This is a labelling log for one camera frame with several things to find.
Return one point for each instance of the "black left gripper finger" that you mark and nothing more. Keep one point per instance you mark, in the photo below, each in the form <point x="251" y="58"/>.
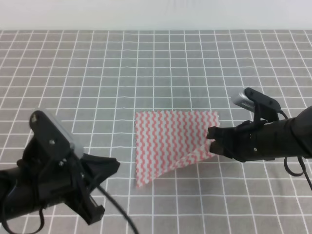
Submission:
<point x="81" y="202"/>
<point x="97" y="169"/>

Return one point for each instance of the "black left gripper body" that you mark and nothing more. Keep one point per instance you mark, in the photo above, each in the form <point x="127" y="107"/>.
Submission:
<point x="39" y="188"/>

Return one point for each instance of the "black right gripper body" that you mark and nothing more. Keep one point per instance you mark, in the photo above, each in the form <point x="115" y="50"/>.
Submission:
<point x="265" y="142"/>

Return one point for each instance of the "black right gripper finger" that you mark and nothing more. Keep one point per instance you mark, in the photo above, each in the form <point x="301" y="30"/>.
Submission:
<point x="219" y="133"/>
<point x="221" y="149"/>

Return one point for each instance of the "pink wavy striped towel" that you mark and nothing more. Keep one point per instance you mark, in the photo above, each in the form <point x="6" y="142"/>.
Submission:
<point x="169" y="140"/>

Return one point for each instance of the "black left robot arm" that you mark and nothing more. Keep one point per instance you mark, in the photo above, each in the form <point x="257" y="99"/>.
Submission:
<point x="8" y="193"/>

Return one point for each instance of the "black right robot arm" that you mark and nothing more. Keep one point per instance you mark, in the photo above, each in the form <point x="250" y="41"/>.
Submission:
<point x="302" y="131"/>

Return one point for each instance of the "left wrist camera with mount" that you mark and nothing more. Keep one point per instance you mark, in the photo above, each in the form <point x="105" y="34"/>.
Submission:
<point x="57" y="142"/>

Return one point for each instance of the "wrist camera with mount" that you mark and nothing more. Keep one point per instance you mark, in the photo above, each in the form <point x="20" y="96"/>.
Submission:
<point x="263" y="106"/>
<point x="57" y="142"/>

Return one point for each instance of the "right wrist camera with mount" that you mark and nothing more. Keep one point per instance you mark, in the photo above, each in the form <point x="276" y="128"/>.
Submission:
<point x="263" y="106"/>

